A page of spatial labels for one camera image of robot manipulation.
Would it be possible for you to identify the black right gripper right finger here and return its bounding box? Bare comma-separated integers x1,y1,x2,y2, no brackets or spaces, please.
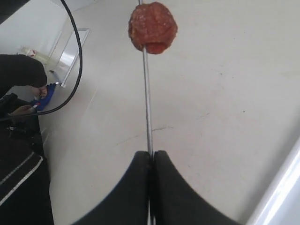
152,150,238,225

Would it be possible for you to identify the blue handheld tool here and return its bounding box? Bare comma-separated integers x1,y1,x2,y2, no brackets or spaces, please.
30,83,56,111

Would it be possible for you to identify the person in dark clothing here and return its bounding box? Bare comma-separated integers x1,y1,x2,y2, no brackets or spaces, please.
0,54,54,225

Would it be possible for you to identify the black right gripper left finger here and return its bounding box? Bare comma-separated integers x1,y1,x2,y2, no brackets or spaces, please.
75,151,150,225

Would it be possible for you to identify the thin metal skewer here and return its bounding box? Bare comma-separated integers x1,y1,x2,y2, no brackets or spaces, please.
137,0,157,225

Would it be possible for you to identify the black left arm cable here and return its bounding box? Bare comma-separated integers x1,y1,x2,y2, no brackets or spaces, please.
0,0,83,122

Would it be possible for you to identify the red date top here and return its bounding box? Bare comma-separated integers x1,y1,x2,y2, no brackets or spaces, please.
128,1,178,54

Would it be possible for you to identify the white rectangular plastic tray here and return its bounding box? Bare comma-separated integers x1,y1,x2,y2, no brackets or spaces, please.
247,140,300,225

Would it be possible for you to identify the metal frame stand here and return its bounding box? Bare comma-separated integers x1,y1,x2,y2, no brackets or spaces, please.
49,31,79,87

